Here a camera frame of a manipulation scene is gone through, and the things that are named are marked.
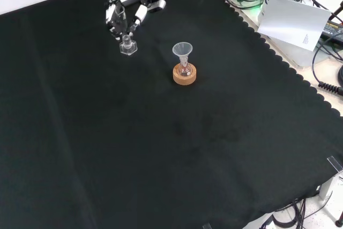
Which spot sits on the clear glass graduated cylinder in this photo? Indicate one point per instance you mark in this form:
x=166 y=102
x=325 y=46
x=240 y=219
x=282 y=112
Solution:
x=128 y=47

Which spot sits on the clear plastic funnel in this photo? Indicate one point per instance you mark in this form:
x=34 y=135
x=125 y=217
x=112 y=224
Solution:
x=182 y=48

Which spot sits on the small round-bottom glass flask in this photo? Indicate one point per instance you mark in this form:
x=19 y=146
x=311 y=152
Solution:
x=184 y=70

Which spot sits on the black scalloped bench cloth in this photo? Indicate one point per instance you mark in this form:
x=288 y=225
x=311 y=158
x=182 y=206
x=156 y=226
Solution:
x=160 y=137

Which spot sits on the pale white board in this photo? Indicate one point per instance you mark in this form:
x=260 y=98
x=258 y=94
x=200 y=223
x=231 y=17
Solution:
x=292 y=22

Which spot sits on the black power adapter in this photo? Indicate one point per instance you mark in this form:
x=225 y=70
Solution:
x=333 y=29

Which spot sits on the clear tape strip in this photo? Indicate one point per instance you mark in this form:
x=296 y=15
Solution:
x=335 y=163
x=207 y=226

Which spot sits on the white bench leg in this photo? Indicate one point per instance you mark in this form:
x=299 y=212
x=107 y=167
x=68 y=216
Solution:
x=328 y=186

